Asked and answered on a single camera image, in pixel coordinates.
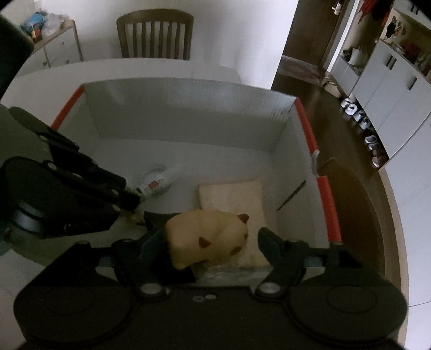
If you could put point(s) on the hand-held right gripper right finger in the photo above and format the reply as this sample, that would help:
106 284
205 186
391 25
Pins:
269 245

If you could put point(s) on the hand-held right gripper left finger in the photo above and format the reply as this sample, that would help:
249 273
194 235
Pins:
151 243

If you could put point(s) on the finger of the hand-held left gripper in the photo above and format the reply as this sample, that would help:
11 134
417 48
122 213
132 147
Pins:
111 197
67 144

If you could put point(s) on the dark green foil packet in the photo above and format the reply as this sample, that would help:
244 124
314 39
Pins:
156 220

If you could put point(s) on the small white green tube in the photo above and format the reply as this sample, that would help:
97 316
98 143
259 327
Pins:
155 185

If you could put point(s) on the tan squishy animal toy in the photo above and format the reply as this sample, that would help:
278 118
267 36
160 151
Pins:
205 232

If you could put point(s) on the tan bread block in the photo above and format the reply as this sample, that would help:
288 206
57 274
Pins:
232 198

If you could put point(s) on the red cardboard box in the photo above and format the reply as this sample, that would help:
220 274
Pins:
188 114

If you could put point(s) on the white wooden sideboard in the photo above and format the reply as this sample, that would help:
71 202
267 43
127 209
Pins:
60 47

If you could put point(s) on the clear plastic bag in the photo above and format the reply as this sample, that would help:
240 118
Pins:
54 24

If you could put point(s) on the blue globe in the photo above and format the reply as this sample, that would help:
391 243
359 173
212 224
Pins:
33 22

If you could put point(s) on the pair of pink shoes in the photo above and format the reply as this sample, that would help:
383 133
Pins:
378 161

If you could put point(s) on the brown wooden slatted chair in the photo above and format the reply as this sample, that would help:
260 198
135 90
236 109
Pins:
155 33

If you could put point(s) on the pair of grey shoes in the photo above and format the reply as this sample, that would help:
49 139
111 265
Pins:
372 142

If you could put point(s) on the patterned doormat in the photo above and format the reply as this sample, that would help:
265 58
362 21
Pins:
298 69

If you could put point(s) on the brown wooden door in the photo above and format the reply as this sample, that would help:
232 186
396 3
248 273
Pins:
340 40

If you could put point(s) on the red hanging ornament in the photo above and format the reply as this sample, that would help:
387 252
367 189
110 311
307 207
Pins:
367 6

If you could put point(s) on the black hanging bag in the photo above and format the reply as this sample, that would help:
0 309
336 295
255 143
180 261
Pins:
382 9

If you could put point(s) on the white wooden wall cabinet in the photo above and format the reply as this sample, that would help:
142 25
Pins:
397 91

